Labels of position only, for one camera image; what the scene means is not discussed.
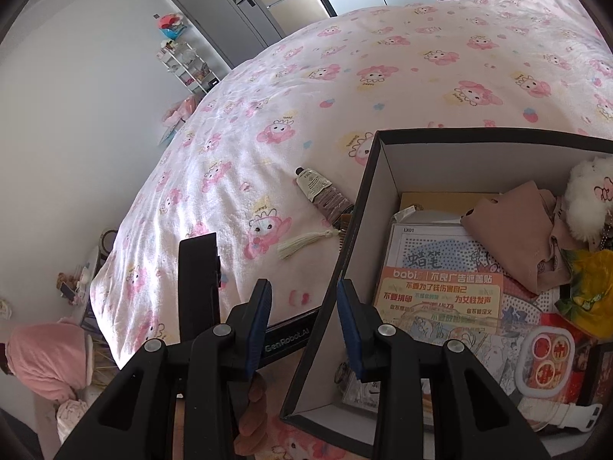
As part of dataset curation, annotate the pink printed blanket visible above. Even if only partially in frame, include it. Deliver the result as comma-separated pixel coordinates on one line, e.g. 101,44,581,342
89,0,613,460

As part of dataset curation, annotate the green and yellow snack packet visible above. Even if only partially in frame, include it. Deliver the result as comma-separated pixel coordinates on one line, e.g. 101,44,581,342
556,248,613,341

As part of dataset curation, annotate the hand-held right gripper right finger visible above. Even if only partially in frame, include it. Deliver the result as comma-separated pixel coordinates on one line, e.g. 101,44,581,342
336,278,551,460

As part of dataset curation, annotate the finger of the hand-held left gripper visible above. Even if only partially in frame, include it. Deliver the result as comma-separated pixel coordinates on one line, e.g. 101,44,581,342
178,232,224,344

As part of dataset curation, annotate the black shoebox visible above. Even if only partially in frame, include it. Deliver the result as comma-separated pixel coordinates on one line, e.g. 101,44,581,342
279,129,613,458

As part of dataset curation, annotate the white shelf rack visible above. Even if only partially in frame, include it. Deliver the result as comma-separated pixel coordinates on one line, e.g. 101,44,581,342
156,26,223,97

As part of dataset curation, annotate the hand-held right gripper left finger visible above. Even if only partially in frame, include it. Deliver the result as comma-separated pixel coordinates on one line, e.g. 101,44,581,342
54,278,274,460

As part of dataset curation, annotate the wooden comb with tassel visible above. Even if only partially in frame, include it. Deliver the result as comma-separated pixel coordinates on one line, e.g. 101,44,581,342
277,215,355,262

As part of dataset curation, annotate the grey door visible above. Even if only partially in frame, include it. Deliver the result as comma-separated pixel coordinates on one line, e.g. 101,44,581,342
158,0,285,68

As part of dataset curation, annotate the clear phone case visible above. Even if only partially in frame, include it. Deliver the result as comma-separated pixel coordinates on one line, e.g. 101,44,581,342
397,309,578,434

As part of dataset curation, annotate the orange printed card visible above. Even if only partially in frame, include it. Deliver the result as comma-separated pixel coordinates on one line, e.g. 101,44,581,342
374,266,505,341

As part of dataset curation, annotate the hand cream tube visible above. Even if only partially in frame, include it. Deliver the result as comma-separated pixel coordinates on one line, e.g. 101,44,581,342
294,167,355,223

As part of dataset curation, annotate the person's left hand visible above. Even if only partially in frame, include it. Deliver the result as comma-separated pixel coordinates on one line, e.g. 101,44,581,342
232,371,271,458

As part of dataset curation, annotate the white watch strap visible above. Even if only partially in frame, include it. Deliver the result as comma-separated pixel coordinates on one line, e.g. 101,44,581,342
515,395,603,432

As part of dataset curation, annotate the white bead pattern sheet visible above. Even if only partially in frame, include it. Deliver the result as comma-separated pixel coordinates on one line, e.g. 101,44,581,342
383,223,561,307

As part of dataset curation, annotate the beige cloth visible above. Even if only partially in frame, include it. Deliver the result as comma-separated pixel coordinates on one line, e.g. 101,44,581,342
461,181,575,293

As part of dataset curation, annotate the pink garment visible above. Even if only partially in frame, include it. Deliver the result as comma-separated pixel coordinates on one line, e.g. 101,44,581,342
5,323,94,401

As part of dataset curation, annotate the white plush keychain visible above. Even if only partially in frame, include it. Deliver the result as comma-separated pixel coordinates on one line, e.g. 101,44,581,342
562,156,613,250

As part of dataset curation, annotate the red booklet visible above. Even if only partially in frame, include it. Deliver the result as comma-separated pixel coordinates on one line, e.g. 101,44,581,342
536,314,599,346

